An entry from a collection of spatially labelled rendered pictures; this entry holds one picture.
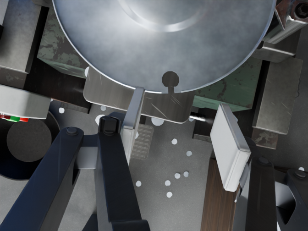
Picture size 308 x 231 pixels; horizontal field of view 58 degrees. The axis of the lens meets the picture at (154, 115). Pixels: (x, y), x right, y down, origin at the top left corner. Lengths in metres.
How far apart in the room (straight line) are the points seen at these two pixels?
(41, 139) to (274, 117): 0.91
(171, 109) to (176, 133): 0.79
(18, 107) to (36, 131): 0.66
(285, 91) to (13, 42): 0.49
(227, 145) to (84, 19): 0.26
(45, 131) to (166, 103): 0.89
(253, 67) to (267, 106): 0.07
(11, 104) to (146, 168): 0.71
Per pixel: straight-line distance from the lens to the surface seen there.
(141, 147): 0.97
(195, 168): 1.16
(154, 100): 0.35
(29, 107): 0.57
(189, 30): 0.38
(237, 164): 0.17
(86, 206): 1.20
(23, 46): 0.55
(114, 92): 0.36
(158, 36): 0.37
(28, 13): 0.57
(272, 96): 0.54
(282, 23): 0.41
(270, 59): 0.53
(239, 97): 0.52
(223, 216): 0.94
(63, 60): 0.52
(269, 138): 0.56
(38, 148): 1.21
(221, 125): 0.20
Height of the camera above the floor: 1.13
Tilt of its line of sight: 87 degrees down
